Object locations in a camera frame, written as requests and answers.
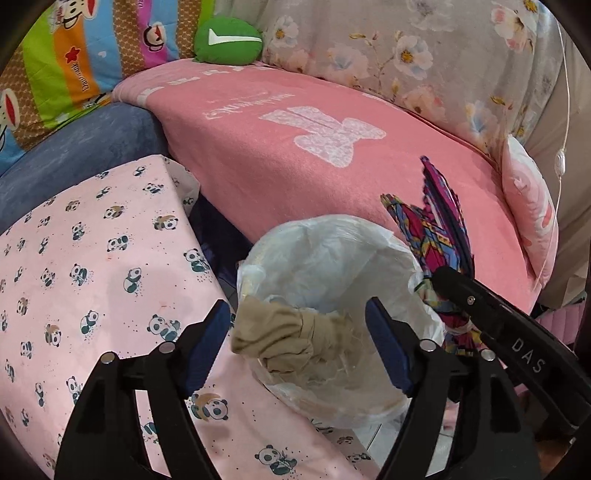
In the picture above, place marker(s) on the pink blanket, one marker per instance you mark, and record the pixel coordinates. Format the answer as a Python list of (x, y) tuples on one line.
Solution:
[(277, 152)]

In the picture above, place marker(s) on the pink quilted pad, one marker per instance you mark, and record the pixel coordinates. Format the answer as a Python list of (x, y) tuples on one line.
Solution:
[(563, 318)]

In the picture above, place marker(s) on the pink panda print cloth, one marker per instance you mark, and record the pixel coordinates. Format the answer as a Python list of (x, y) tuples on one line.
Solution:
[(92, 258)]

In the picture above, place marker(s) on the colourful cartoon monkey pillow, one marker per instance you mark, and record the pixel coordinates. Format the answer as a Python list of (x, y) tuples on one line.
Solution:
[(69, 69)]

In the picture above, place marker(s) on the pink pillow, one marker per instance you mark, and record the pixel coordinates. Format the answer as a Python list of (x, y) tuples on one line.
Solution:
[(531, 203)]

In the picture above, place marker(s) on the green round cushion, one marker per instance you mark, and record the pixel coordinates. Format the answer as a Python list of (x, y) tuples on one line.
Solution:
[(231, 46)]

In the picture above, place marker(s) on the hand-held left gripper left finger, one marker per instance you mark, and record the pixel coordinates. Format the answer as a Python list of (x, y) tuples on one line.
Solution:
[(207, 350)]

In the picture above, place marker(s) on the magenta patterned cloth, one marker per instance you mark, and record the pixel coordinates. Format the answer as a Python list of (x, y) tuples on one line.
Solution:
[(443, 221)]

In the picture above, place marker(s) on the bin with white plastic bag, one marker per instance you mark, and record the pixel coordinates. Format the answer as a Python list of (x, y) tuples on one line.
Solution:
[(323, 258)]

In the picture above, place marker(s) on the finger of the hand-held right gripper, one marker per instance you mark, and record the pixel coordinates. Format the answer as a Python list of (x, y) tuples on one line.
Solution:
[(466, 297)]

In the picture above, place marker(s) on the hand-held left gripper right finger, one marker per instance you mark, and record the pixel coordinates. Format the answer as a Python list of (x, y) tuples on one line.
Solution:
[(388, 348)]

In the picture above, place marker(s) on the beige cloth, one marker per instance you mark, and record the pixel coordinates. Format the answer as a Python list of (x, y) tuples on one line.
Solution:
[(277, 337)]

